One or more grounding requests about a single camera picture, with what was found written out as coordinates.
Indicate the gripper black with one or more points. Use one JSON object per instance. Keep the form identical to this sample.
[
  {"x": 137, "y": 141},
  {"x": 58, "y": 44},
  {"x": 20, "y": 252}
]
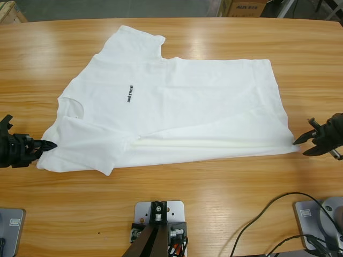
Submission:
[
  {"x": 16, "y": 150},
  {"x": 332, "y": 136}
]

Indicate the white t-shirt with black logo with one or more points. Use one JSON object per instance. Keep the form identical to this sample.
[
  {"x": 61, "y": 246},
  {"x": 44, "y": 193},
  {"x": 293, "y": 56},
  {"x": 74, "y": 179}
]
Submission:
[{"x": 187, "y": 107}]

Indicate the wooden crate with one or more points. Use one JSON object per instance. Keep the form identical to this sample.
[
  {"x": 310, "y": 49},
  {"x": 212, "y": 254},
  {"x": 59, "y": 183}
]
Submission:
[{"x": 10, "y": 13}]

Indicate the AUX cardboard box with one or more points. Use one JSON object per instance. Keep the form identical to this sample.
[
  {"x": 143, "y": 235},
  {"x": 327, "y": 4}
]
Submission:
[{"x": 246, "y": 10}]

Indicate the patterned cardboard box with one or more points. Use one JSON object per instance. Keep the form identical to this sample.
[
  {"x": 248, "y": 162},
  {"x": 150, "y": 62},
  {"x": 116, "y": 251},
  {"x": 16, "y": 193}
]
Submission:
[{"x": 223, "y": 9}]

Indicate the wrist black camera bracket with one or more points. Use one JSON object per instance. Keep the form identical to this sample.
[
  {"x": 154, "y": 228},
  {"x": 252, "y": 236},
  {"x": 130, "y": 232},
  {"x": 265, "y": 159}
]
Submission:
[{"x": 5, "y": 124}]

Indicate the arm grey base plate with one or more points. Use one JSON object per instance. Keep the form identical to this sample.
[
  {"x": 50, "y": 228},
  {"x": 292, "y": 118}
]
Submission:
[
  {"x": 10, "y": 241},
  {"x": 305, "y": 225}
]

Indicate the black plug at base plate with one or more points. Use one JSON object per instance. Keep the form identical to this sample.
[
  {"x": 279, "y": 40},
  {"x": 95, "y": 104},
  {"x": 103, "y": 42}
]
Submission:
[{"x": 2, "y": 243}]

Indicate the black corner bracket with bolt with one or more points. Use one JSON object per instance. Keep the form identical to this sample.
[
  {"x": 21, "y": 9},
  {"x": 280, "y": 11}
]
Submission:
[
  {"x": 182, "y": 228},
  {"x": 135, "y": 233}
]

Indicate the black metal frame leg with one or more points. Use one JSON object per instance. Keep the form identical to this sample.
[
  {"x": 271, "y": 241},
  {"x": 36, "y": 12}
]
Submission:
[{"x": 333, "y": 11}]

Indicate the grey metal frame leg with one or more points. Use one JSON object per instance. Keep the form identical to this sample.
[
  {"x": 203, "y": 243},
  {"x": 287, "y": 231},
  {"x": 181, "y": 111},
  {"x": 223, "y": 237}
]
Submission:
[{"x": 288, "y": 8}]

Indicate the dark camera post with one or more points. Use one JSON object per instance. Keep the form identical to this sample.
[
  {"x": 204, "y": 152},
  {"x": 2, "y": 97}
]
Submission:
[{"x": 155, "y": 241}]

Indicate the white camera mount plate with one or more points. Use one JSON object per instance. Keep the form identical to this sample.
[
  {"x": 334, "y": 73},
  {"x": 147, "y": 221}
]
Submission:
[{"x": 177, "y": 211}]

